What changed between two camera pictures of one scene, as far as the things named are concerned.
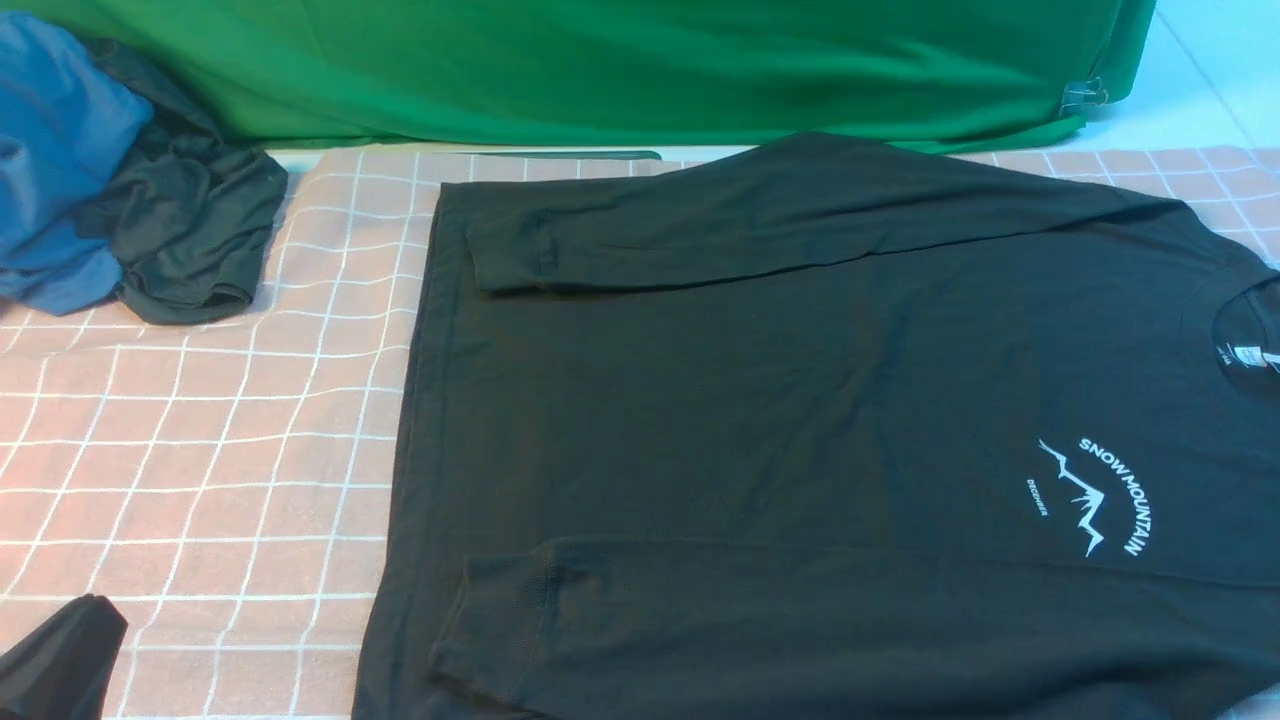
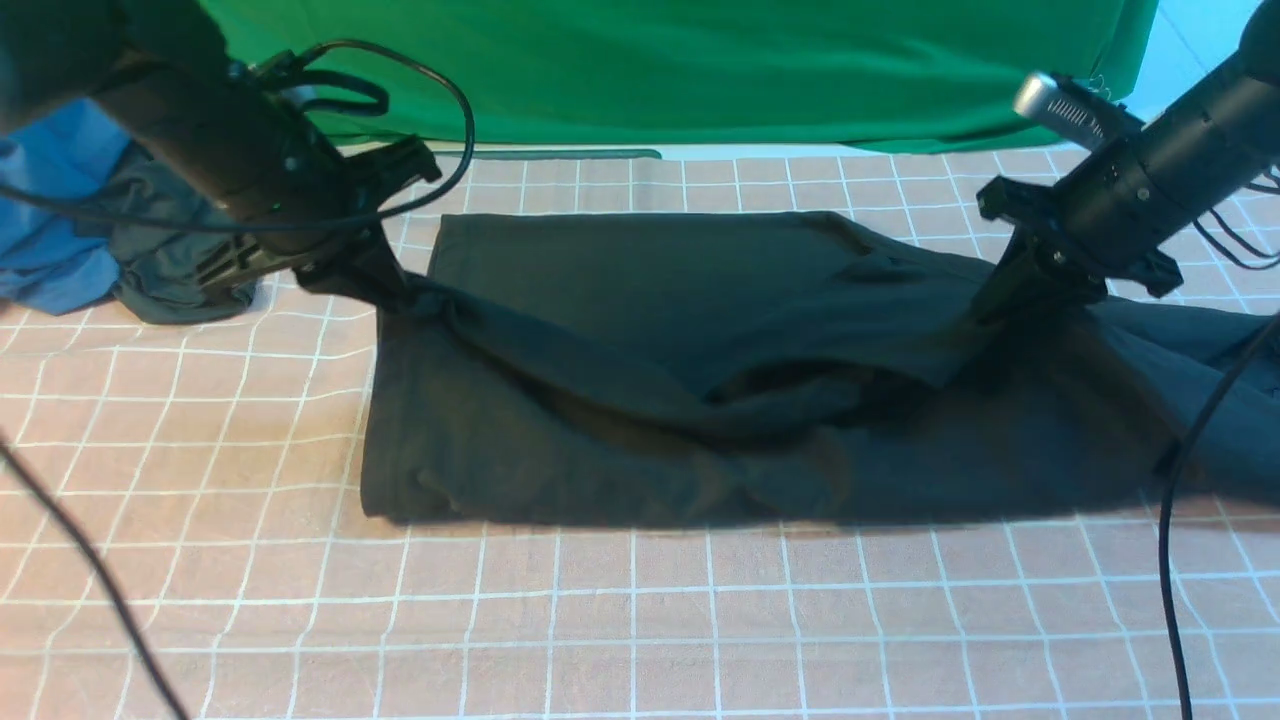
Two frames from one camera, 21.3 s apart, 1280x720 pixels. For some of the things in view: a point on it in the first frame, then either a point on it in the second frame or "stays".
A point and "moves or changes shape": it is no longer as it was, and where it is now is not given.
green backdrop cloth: [631, 75] stays
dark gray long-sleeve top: [829, 428] moves or changes shape
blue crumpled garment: [67, 115] stays
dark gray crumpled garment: [185, 216] stays
